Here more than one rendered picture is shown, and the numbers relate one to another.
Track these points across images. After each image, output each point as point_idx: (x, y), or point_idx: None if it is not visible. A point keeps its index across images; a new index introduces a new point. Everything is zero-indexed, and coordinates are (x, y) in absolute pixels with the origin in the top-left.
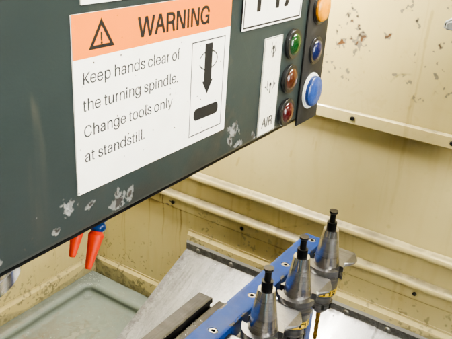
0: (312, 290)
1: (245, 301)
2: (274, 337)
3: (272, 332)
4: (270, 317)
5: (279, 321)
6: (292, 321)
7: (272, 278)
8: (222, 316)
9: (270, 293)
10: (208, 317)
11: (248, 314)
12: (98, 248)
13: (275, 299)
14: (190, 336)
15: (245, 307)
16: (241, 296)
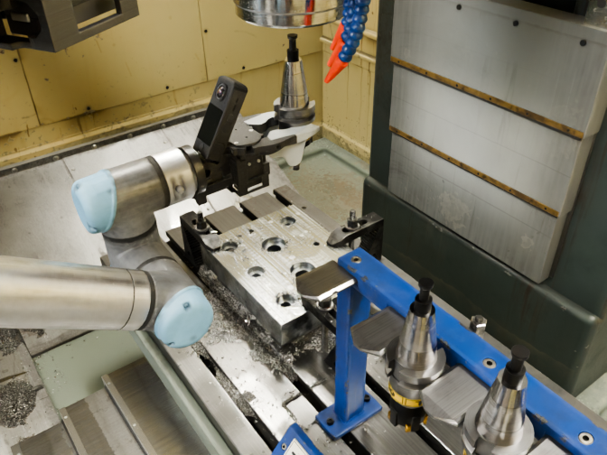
0: (503, 450)
1: (472, 351)
2: (397, 366)
3: (396, 355)
4: (401, 336)
5: (424, 376)
6: (432, 403)
7: (536, 402)
8: (442, 320)
9: (409, 309)
10: (441, 308)
11: (451, 354)
12: (332, 70)
13: (411, 325)
14: (407, 285)
15: (460, 348)
16: (484, 349)
